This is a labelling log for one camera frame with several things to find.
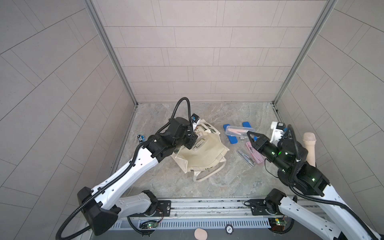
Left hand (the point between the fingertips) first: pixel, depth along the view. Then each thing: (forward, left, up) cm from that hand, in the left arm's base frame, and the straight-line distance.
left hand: (196, 132), depth 72 cm
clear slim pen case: (-4, -30, -22) cm, 38 cm away
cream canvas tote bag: (-4, -6, -18) cm, 19 cm away
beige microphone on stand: (-8, -48, +7) cm, 49 cm away
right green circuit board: (-35, -38, -23) cm, 56 cm away
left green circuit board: (-35, +21, -22) cm, 46 cm away
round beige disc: (-38, -2, -21) cm, 44 cm away
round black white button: (-37, -15, -23) cm, 46 cm away
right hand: (-6, -20, +7) cm, 22 cm away
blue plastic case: (+22, -36, -23) cm, 48 cm away
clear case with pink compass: (-3, -19, +5) cm, 20 cm away
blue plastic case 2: (+10, -23, -23) cm, 34 cm away
